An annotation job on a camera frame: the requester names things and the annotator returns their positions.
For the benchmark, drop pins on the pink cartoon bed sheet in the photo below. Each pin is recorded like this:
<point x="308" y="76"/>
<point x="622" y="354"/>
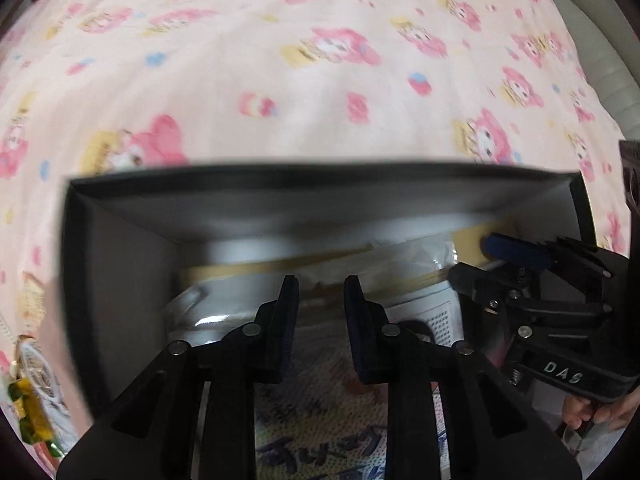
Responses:
<point x="90" y="87"/>

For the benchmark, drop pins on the cartoon bead art pack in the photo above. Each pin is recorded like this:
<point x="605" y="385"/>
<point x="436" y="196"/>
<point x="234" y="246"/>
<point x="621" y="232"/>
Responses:
<point x="321" y="422"/>

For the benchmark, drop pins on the orange green leaflet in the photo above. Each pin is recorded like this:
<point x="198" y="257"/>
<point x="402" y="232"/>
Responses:
<point x="31" y="303"/>

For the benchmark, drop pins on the green yellow snack bag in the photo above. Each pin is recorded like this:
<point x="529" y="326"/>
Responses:
<point x="32" y="420"/>

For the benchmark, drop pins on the grey headboard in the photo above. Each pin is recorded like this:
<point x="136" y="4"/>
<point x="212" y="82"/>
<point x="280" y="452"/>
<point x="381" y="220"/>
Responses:
<point x="605" y="34"/>

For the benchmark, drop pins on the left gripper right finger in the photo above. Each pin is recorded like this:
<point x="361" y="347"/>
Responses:
<point x="373" y="338"/>

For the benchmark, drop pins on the person right hand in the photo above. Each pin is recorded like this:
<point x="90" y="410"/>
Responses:
<point x="577" y="410"/>

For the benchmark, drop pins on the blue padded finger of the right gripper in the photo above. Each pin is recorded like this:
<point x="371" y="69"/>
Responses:
<point x="564" y="256"/>

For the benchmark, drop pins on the black storage box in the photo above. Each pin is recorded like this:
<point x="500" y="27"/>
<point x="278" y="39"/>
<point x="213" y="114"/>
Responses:
<point x="125" y="237"/>

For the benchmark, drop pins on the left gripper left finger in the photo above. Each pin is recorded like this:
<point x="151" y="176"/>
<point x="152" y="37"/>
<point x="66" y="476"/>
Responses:
<point x="260" y="351"/>

